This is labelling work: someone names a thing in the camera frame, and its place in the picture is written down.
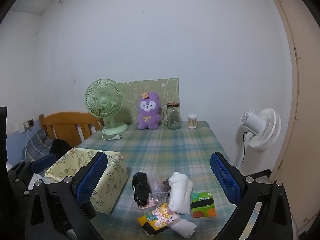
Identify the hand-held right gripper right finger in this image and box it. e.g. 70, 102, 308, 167
210, 152, 293, 240

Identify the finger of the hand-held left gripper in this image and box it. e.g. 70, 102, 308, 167
50, 192, 97, 233
7, 154, 57, 198

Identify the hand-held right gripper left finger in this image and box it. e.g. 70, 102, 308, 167
25, 151, 108, 240

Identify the yellow patterned fabric storage box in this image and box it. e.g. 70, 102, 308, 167
45, 147, 129, 215

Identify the green tissue packet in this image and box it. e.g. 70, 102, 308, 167
190, 191, 216, 219

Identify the black plastic bag bundle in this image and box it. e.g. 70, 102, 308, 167
132, 172, 150, 208

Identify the grey drawstring pouch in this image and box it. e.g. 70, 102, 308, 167
162, 177, 175, 193

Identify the cartoon printed tissue packet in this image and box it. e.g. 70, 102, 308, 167
137, 202, 181, 236

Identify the blue plaid pillow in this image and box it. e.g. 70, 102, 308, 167
22, 129, 54, 160

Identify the black cloth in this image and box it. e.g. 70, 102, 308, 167
49, 139, 73, 160

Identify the black flat panel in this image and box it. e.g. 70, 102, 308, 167
0, 106, 7, 170

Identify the white standing fan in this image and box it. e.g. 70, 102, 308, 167
234, 108, 282, 168

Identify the cotton swab container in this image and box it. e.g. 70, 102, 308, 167
188, 114, 198, 130

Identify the clear zip bag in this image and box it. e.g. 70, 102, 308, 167
147, 175, 173, 200

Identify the plaid tablecloth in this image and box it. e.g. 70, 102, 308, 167
72, 121, 253, 240

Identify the green desk fan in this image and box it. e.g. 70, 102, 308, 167
84, 79, 129, 136

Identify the glass jar mug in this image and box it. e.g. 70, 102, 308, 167
164, 102, 181, 130

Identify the purple plush toy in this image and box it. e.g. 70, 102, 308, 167
138, 92, 162, 130

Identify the beige door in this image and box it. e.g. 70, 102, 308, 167
265, 0, 320, 238

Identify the green patterned board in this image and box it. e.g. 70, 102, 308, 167
118, 78, 179, 125

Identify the white fan power cord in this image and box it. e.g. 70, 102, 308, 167
101, 120, 123, 141

